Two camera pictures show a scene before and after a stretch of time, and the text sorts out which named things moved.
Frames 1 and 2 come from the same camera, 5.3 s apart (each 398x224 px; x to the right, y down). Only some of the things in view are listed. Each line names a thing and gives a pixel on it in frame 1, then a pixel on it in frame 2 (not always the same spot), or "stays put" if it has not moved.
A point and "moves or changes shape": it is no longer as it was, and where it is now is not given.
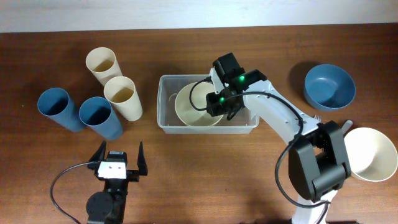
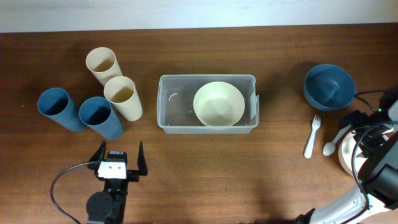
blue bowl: x=328 y=87 stays put
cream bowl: x=189 y=114 moves or changes shape
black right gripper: x=214 y=108 -> x=353 y=118
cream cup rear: x=102 y=63 stays put
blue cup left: x=55 y=102 stays put
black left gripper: x=134 y=175 stays put
